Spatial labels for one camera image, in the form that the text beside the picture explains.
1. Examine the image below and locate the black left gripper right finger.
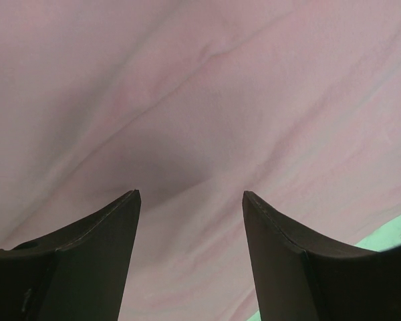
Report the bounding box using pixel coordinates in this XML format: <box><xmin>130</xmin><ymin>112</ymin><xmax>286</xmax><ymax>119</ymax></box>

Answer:
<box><xmin>243</xmin><ymin>191</ymin><xmax>401</xmax><ymax>321</ymax></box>

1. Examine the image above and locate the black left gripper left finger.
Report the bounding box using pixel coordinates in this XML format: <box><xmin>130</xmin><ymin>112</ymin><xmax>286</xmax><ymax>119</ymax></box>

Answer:
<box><xmin>0</xmin><ymin>190</ymin><xmax>141</xmax><ymax>321</ymax></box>

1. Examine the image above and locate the pink t shirt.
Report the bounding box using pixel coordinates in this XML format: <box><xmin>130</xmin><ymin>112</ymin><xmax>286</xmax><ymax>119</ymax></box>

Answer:
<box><xmin>0</xmin><ymin>1</ymin><xmax>401</xmax><ymax>320</ymax></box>

